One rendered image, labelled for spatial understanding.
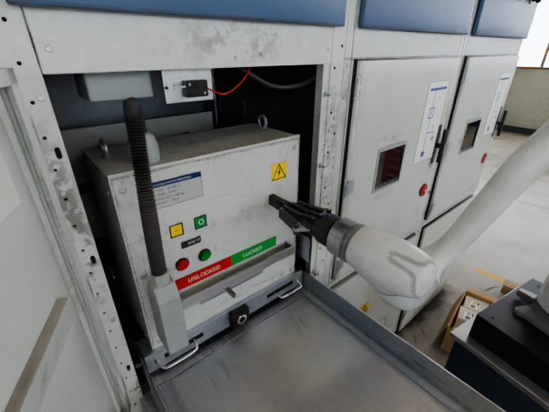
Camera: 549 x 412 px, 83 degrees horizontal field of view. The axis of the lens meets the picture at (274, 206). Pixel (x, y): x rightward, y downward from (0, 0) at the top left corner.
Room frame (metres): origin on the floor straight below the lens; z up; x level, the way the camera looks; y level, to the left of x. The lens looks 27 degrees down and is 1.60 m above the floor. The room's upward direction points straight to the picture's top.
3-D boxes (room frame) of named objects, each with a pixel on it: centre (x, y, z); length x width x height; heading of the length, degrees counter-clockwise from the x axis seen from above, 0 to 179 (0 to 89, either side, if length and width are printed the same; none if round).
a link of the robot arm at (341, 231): (0.57, -0.16, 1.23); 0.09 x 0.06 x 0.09; 130
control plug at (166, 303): (0.50, 0.23, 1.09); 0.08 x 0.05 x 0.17; 40
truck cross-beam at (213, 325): (0.70, 0.13, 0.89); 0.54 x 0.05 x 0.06; 130
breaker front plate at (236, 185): (0.68, 0.12, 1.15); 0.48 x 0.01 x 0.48; 130
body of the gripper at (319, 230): (0.63, -0.11, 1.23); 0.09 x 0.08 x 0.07; 40
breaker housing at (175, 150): (0.88, 0.28, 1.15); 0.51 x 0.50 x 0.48; 40
